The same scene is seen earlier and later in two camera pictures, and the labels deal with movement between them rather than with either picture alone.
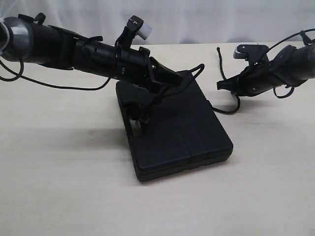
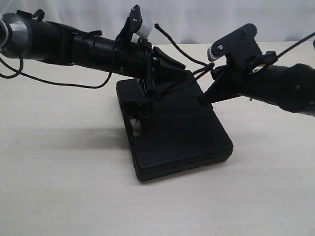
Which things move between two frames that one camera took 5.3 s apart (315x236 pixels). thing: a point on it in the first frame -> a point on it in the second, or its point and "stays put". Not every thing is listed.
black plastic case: x=175 y=129 stays put
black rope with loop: x=193 y=74 -> x=208 y=66
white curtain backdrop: x=174 y=22 stays put
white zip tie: x=8 y=37 stays put
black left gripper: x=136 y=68 -> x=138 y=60
